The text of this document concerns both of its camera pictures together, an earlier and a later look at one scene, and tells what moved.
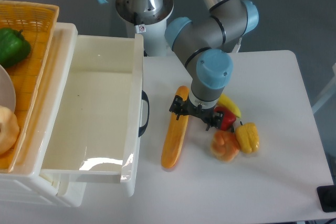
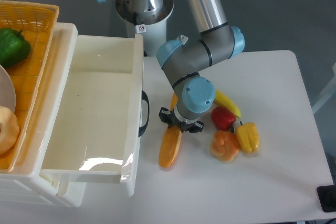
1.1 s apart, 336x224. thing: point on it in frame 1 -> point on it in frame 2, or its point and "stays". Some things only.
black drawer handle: (142, 129) stays
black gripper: (210, 116) -> (169, 117)
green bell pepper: (14, 48) stays
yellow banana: (224, 102) stays
